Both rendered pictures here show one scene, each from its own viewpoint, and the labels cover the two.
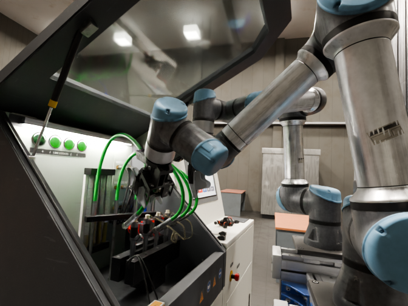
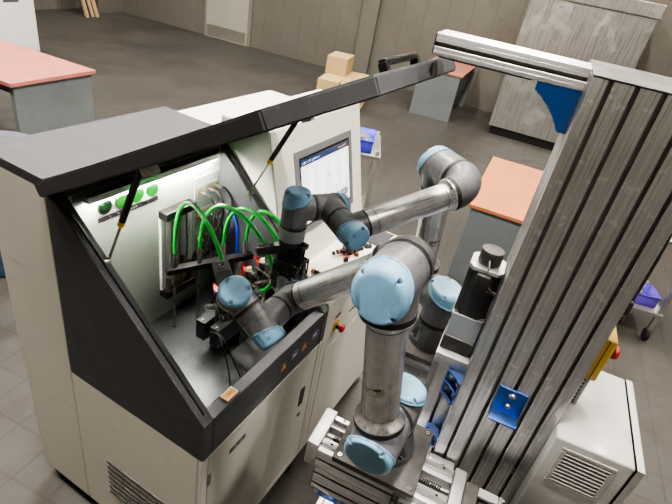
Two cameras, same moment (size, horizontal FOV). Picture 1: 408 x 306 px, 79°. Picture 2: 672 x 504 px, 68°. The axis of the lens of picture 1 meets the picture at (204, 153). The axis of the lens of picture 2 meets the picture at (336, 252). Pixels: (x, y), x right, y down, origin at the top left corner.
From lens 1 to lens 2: 95 cm
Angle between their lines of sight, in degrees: 36
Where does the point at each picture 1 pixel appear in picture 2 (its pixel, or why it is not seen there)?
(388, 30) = (395, 332)
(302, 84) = not seen: hidden behind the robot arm
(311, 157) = (638, 22)
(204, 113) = (292, 225)
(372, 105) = (370, 374)
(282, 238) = (475, 221)
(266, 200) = (508, 101)
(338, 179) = not seen: outside the picture
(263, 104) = (329, 289)
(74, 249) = (161, 358)
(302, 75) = not seen: hidden behind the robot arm
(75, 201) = (152, 248)
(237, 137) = (304, 304)
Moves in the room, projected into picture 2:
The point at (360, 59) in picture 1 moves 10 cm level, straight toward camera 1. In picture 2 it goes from (371, 342) to (339, 366)
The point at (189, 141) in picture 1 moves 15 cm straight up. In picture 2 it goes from (248, 328) to (254, 275)
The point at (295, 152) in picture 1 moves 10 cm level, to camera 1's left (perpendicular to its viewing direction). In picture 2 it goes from (429, 234) to (398, 227)
